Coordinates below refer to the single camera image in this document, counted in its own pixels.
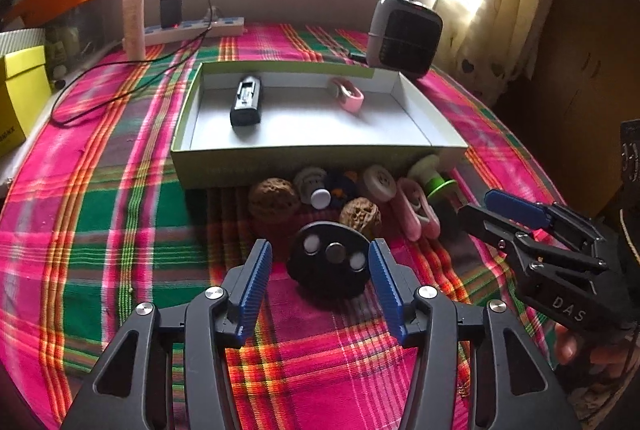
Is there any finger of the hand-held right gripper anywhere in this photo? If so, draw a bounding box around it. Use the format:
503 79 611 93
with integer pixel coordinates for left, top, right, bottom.
457 203 609 284
484 188 609 257

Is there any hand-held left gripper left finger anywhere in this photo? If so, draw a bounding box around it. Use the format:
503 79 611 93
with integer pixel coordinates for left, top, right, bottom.
62 237 273 430

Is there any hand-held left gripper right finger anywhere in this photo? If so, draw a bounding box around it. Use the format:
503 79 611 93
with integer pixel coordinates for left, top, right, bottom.
367 237 581 430

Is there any black disc with white buttons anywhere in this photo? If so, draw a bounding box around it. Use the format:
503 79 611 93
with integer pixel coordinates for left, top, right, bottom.
286 221 372 299

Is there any small light brown walnut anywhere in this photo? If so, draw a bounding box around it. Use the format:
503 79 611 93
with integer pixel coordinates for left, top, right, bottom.
339 197 383 241

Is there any green and white spool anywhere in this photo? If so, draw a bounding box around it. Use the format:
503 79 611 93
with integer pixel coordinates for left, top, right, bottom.
407 155 459 206

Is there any pink and white nail clipper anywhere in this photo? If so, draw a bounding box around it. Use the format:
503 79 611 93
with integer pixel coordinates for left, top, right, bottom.
390 178 441 242

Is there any large dark brown walnut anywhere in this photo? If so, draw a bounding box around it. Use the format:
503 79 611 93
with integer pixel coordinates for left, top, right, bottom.
248 177 301 225

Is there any beige round plastic plug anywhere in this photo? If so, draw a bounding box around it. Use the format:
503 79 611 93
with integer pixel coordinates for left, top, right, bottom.
362 165 399 204

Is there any green and white cardboard box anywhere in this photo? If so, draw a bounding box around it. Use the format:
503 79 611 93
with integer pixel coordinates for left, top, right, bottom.
170 61 469 190

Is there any person's right hand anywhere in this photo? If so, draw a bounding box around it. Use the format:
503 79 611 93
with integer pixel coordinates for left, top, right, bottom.
554 326 640 382

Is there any dark blue and orange toy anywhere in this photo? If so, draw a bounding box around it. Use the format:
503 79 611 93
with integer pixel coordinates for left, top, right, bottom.
325 170 362 202

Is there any grey round plastic knob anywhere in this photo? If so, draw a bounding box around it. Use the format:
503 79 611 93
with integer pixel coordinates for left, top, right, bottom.
292 166 328 202

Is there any pink and green plaid tablecloth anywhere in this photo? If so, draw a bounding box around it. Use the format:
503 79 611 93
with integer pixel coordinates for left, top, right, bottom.
0 22 566 430

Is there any black rectangular lighter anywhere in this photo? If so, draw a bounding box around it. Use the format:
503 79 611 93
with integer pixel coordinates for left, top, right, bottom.
230 74 264 127

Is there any pink oval carabiner clip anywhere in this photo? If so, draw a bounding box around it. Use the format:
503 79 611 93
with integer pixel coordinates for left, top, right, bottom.
327 77 365 113

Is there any cream patterned curtain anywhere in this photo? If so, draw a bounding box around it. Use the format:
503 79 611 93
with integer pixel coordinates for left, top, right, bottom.
435 0 566 108

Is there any grey and black space heater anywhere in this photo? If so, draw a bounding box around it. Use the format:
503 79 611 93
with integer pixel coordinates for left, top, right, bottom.
366 0 444 80

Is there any white and blue power strip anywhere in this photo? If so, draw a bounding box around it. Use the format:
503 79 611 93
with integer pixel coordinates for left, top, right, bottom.
144 16 246 45

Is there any black charger adapter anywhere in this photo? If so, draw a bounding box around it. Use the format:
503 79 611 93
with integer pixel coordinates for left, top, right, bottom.
159 0 184 30

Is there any beige cream tube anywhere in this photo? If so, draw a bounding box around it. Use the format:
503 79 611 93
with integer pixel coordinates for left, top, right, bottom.
122 0 147 61

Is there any yellow cardboard box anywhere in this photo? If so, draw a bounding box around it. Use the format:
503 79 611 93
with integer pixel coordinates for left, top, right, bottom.
0 45 53 158

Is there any green glass jar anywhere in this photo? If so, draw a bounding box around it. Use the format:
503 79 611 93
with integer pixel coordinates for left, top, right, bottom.
46 22 76 81

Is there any white striped box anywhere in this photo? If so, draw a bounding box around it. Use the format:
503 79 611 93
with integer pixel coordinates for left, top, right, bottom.
0 28 47 57

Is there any black charger cable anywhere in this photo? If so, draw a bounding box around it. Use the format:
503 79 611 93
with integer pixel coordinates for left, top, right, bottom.
52 0 213 128

